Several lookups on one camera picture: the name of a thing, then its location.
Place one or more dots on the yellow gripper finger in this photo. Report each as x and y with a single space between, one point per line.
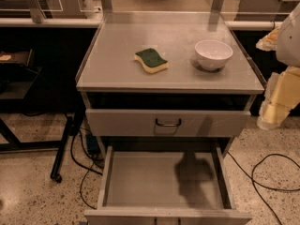
269 42
282 94

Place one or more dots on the green and yellow sponge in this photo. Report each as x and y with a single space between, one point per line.
151 61

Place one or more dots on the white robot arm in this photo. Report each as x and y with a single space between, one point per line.
288 47

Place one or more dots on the grey drawer cabinet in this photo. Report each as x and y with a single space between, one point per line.
110 78

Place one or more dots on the open grey middle drawer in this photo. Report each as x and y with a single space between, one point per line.
188 187

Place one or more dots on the closed grey upper drawer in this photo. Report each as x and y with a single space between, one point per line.
141 123

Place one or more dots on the white ceramic bowl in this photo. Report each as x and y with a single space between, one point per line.
212 54

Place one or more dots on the black drawer handle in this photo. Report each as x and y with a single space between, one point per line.
169 124

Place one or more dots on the black table frame left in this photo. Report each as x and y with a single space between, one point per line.
17 78

